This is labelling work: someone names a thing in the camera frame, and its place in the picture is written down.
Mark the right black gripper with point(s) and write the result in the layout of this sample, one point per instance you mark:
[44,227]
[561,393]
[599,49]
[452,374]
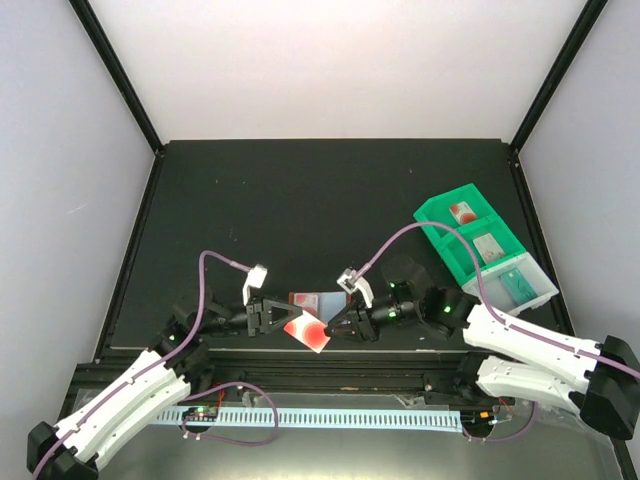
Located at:
[360,319]

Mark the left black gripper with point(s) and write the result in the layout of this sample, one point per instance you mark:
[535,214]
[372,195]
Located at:
[260,314]

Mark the red white credit card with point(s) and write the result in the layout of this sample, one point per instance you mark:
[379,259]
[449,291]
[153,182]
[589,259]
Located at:
[308,330]

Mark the brown leather card holder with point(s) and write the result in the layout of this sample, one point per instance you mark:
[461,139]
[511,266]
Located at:
[330,303]

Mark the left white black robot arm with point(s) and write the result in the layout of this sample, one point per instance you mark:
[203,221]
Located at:
[169,372]

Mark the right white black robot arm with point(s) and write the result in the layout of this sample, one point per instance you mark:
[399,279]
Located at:
[598,382]

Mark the red white card in holder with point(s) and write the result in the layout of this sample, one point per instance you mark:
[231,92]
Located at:
[309,302]

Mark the white card in middle bin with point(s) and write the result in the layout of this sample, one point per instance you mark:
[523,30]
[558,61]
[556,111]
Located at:
[488,248]

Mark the red white card in bin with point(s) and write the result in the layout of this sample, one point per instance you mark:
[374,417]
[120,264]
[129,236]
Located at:
[462,213]

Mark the teal card in clear bin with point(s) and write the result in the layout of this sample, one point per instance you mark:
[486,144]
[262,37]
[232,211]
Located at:
[517,286]

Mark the left circuit board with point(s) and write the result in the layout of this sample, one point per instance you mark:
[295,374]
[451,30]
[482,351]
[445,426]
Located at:
[200,414]

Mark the circuit board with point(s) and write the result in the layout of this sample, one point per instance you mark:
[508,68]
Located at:
[200,414]
[480,417]

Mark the right circuit board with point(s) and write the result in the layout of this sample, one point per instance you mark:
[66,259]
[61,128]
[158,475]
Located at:
[480,417]

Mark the green plastic bin far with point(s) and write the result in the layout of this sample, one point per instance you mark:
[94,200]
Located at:
[436,209]

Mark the green plastic bin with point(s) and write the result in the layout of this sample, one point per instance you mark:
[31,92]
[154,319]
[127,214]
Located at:
[459,262]
[436,209]

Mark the green plastic bin middle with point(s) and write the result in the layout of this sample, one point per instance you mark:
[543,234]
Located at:
[459,262]

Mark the clear plastic bin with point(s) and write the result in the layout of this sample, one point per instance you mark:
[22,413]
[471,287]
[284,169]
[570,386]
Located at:
[498,297]

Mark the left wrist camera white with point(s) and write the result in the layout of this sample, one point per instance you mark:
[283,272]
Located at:
[255,278]

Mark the black aluminium rail base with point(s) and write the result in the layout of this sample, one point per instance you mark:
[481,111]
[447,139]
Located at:
[441,378]

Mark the white slotted cable duct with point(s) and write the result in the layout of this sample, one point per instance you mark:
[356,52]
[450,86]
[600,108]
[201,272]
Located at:
[321,418]

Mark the left black frame post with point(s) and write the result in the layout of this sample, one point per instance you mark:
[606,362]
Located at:
[103,46]

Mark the black frame post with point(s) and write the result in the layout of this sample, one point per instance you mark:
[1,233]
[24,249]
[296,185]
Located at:
[103,46]
[572,45]

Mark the right black frame post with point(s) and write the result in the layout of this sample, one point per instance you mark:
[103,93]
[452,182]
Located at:
[572,45]

